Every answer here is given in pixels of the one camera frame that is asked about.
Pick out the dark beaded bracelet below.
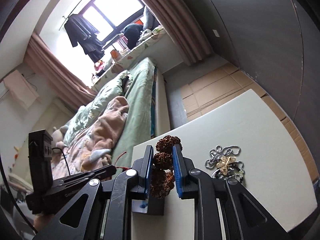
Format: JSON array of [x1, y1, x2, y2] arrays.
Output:
[[212, 163, 245, 182]]

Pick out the gold butterfly brooch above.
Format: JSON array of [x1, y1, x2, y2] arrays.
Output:
[[216, 156, 236, 176]]

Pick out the brown rudraksha bead bracelet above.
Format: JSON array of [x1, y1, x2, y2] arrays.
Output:
[[149, 134, 182, 200]]

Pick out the black jewelry box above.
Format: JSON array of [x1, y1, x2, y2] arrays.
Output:
[[132, 195, 165, 216]]

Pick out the left hand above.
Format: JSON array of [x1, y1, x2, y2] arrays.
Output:
[[34, 214, 54, 231]]

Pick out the plush toy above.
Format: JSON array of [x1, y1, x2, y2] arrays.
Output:
[[52, 125, 68, 150]]

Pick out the pink fleece blanket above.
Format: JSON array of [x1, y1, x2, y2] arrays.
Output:
[[52, 96, 129, 179]]

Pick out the pink hanging towel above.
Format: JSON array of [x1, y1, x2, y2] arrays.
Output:
[[3, 70, 40, 110]]

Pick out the light green quilt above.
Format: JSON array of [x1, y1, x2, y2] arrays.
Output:
[[63, 70, 133, 147]]

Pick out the left pink curtain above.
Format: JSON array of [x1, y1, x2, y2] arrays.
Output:
[[23, 32, 97, 111]]

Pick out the pink curtain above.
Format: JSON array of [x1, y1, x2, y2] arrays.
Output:
[[142, 0, 213, 66], [23, 32, 97, 111]]

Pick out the green bed mattress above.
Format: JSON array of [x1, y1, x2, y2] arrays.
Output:
[[112, 57, 170, 173]]

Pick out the flattened cardboard on floor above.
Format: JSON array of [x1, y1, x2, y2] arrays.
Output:
[[180, 63, 319, 183]]

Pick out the window seat patterned cushion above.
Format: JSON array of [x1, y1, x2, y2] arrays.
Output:
[[92, 25, 167, 92]]

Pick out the orange item on sill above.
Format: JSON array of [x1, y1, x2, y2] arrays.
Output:
[[110, 49, 121, 62]]

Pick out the hanging dark clothes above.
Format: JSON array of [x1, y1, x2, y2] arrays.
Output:
[[64, 14, 105, 63]]

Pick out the black bag on sill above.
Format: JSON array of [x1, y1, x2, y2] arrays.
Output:
[[123, 23, 143, 50]]

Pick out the dark wooden wardrobe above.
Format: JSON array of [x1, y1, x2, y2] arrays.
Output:
[[170, 0, 320, 160]]

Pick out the grey pillow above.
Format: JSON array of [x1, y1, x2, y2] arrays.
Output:
[[143, 6, 154, 30]]

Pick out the right pink curtain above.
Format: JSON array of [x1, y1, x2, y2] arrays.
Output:
[[142, 0, 213, 66]]

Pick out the black cable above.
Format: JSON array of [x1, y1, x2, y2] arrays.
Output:
[[51, 147, 72, 177]]

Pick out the red string bracelet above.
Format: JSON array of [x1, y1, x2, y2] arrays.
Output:
[[113, 151, 133, 171]]

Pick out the silver ball chain necklace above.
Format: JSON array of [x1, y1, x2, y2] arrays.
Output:
[[204, 144, 245, 178]]

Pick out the white wall socket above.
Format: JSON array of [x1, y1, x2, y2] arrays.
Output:
[[213, 29, 220, 37]]

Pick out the window with dark frame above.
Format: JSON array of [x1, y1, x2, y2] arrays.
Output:
[[79, 0, 144, 42]]

